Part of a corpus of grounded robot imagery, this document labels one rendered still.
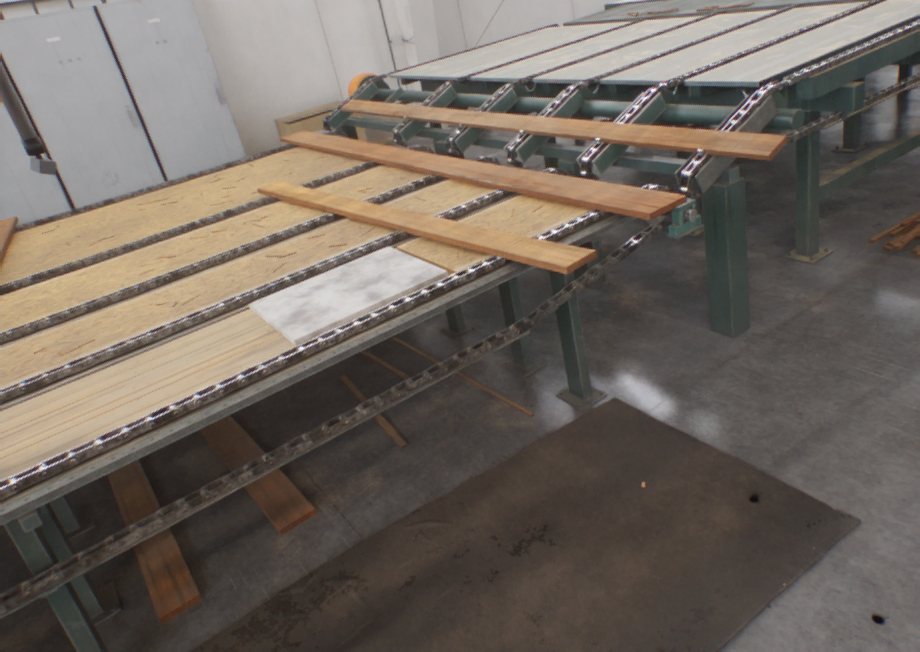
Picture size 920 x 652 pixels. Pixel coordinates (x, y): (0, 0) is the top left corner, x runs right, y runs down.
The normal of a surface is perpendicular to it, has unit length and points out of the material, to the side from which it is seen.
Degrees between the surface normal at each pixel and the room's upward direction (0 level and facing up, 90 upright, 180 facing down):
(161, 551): 0
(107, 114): 90
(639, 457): 0
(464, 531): 0
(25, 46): 90
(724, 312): 90
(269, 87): 89
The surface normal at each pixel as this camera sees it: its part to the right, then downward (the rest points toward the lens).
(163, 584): -0.19, -0.89
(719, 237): -0.80, 0.39
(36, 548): 0.56, 0.25
